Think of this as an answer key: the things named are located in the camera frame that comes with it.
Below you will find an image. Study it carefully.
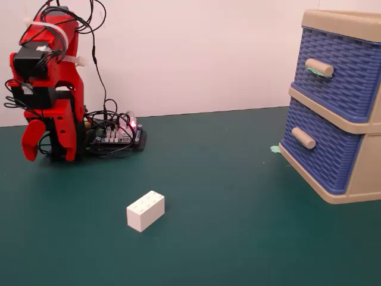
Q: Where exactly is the white zip tie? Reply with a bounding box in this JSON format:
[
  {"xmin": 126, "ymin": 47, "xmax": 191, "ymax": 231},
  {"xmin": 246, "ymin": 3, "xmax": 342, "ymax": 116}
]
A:
[
  {"xmin": 24, "ymin": 21, "xmax": 70, "ymax": 50},
  {"xmin": 62, "ymin": 54, "xmax": 88, "ymax": 67}
]

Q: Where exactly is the black power cable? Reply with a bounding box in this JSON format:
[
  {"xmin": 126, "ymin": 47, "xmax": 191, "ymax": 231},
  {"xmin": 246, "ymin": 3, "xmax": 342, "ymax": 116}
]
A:
[{"xmin": 76, "ymin": 0, "xmax": 110, "ymax": 120}]

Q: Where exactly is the white brick cube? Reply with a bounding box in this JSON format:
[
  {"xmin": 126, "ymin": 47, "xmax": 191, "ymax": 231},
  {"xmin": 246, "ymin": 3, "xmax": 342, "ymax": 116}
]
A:
[{"xmin": 126, "ymin": 190, "xmax": 165, "ymax": 233}]

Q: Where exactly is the blue wicker drawer beige handle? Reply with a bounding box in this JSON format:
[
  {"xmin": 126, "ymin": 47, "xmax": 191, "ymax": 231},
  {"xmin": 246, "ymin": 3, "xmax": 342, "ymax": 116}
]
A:
[
  {"xmin": 293, "ymin": 26, "xmax": 381, "ymax": 124},
  {"xmin": 279, "ymin": 97, "xmax": 363, "ymax": 193}
]

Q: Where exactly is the beige plastic drawer cabinet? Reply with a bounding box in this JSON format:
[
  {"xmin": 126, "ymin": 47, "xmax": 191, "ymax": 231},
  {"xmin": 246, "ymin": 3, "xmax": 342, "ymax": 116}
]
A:
[{"xmin": 278, "ymin": 8, "xmax": 381, "ymax": 205}]

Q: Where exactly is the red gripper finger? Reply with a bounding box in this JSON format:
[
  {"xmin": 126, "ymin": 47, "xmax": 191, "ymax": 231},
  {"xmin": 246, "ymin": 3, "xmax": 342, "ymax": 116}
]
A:
[
  {"xmin": 52, "ymin": 114, "xmax": 76, "ymax": 162},
  {"xmin": 21, "ymin": 118, "xmax": 47, "ymax": 162}
]

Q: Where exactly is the dark green table mat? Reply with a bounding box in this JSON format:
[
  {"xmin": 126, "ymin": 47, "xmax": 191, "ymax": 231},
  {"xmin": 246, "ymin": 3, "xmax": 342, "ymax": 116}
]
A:
[{"xmin": 0, "ymin": 105, "xmax": 381, "ymax": 286}]

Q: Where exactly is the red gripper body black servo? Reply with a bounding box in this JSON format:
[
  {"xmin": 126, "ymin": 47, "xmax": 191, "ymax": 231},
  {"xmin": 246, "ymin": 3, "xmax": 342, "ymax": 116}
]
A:
[{"xmin": 5, "ymin": 77, "xmax": 77, "ymax": 120}]

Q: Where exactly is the motor controller circuit board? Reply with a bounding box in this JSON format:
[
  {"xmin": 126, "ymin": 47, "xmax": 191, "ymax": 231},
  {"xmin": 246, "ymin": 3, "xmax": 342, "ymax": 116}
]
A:
[{"xmin": 86, "ymin": 116, "xmax": 148, "ymax": 153}]

